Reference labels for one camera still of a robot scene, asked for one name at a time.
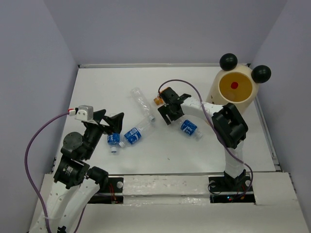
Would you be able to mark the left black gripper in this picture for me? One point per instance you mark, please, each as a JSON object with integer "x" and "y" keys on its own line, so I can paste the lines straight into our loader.
{"x": 115, "y": 121}

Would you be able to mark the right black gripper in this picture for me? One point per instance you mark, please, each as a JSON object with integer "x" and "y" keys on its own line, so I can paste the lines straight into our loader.
{"x": 164, "y": 110}

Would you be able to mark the small orange juice bottle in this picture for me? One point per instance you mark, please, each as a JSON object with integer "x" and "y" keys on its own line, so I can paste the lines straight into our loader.
{"x": 158, "y": 100}

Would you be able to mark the blue label bottle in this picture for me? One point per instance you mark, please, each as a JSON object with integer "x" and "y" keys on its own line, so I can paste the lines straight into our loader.
{"x": 190, "y": 129}
{"x": 137, "y": 133}
{"x": 113, "y": 141}

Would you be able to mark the clear plastic bottle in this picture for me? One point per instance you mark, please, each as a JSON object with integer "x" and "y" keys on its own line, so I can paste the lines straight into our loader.
{"x": 142, "y": 103}

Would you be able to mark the clear bottle with red cap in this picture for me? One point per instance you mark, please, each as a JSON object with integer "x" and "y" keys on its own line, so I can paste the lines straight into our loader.
{"x": 233, "y": 93}

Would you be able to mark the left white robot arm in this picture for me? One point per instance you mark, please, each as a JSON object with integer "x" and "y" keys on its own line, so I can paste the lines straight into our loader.
{"x": 74, "y": 182}

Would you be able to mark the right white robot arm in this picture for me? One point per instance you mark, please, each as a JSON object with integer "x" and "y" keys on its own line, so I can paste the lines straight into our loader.
{"x": 228, "y": 125}

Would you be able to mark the cream bin with cat print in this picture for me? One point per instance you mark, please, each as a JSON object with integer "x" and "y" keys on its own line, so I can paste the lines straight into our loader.
{"x": 248, "y": 78}

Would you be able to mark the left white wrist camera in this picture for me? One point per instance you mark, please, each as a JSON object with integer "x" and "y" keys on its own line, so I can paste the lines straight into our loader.
{"x": 82, "y": 113}

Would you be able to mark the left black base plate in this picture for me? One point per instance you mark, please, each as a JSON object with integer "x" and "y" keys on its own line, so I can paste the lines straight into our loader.
{"x": 112, "y": 193}

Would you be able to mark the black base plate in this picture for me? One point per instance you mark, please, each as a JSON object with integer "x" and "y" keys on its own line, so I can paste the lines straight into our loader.
{"x": 112, "y": 193}
{"x": 221, "y": 193}

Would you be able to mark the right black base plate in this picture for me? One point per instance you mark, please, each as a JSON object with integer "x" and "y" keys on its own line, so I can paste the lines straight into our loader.
{"x": 221, "y": 193}

